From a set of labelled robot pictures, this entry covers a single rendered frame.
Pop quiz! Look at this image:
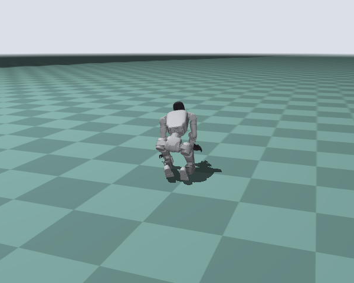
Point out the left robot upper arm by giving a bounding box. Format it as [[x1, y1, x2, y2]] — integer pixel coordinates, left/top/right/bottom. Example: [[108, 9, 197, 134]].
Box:
[[159, 116, 168, 139]]

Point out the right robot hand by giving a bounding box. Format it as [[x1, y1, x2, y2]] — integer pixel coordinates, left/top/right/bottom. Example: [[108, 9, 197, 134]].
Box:
[[193, 144, 202, 152]]

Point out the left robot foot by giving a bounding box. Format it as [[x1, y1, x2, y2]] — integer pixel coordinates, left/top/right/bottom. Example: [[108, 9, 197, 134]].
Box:
[[164, 165, 174, 177]]

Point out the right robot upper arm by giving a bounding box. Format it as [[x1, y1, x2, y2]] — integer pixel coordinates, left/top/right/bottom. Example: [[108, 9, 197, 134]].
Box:
[[188, 113, 197, 139]]

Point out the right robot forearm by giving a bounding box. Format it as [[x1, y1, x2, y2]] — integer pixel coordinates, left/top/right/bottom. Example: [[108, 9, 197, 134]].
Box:
[[189, 138, 196, 147]]

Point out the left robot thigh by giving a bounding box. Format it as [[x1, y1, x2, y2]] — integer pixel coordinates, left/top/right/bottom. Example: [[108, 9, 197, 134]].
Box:
[[156, 138, 173, 164]]

